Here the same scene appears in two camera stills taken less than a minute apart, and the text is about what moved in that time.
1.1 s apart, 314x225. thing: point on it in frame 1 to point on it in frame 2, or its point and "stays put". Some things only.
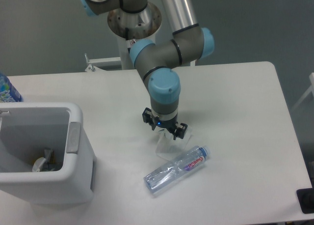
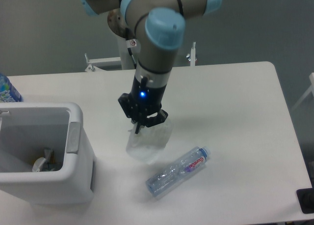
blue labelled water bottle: (8, 93) stays put
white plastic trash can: (26, 129) stays put
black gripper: (179, 132) to (144, 100)
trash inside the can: (46, 163) stays put
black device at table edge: (306, 197) stays put
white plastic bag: (167, 147) to (151, 144)
